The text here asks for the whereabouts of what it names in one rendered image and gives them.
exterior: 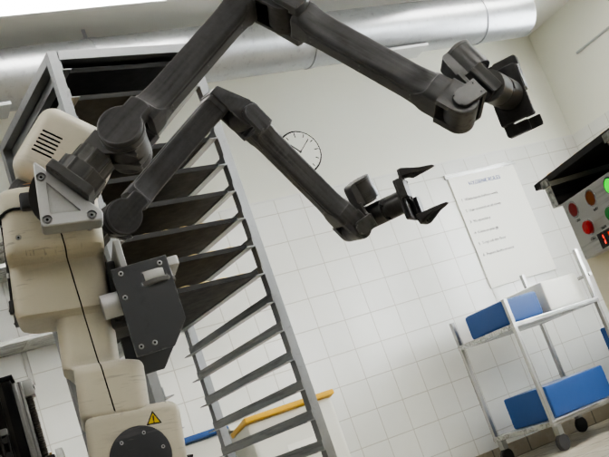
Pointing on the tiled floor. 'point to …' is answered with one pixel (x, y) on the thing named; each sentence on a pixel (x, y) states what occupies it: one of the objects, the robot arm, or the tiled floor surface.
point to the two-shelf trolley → (533, 366)
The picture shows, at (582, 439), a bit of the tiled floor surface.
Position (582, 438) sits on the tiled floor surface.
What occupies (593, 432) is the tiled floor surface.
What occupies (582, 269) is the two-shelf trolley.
